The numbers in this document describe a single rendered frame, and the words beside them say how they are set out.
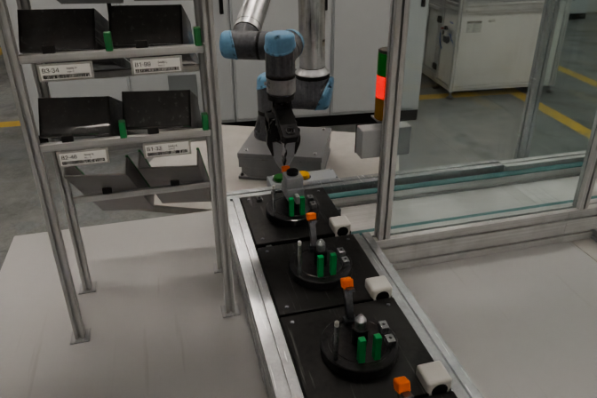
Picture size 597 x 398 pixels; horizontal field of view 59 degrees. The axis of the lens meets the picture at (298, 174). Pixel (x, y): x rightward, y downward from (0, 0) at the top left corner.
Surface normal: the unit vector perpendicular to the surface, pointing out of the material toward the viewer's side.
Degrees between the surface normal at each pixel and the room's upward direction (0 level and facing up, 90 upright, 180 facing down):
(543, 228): 90
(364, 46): 90
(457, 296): 0
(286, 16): 90
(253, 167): 90
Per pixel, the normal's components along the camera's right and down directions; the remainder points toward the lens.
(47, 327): 0.00, -0.90
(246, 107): 0.18, 0.43
